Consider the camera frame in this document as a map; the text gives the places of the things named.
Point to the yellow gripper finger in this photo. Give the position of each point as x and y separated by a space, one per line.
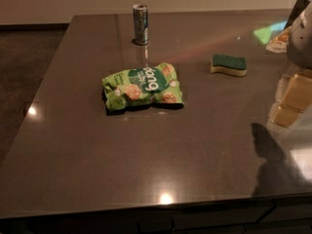
298 95
284 116

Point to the green yellow sponge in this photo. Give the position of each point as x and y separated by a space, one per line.
229 65

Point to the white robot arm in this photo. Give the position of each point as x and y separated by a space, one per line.
296 41

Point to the green rice chip bag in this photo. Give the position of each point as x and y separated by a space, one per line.
142 86

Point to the dark counter drawer front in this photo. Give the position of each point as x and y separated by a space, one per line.
265 215

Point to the silver blue drink can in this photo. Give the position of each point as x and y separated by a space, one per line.
140 15

